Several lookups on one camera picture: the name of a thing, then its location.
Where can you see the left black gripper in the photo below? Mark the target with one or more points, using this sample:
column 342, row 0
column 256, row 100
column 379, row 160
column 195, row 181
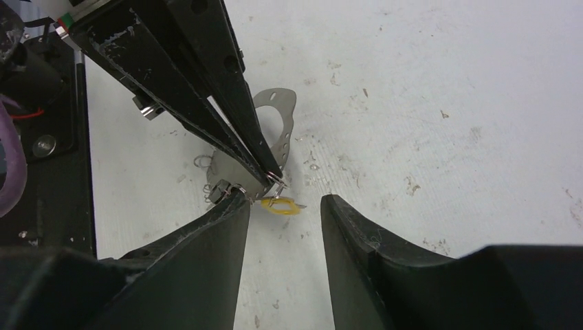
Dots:
column 178, row 56

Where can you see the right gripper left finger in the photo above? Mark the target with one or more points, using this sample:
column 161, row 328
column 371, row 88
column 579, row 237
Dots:
column 188, row 279

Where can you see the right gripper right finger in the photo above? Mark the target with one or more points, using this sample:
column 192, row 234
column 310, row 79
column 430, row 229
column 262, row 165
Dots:
column 378, row 280

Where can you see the key with black head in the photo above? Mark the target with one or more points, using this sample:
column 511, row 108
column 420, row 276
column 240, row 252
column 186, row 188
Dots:
column 214, row 193

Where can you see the key with yellow tag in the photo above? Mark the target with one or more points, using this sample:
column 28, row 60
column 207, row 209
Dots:
column 278, row 204

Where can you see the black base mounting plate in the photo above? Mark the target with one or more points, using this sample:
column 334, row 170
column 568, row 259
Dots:
column 57, row 205

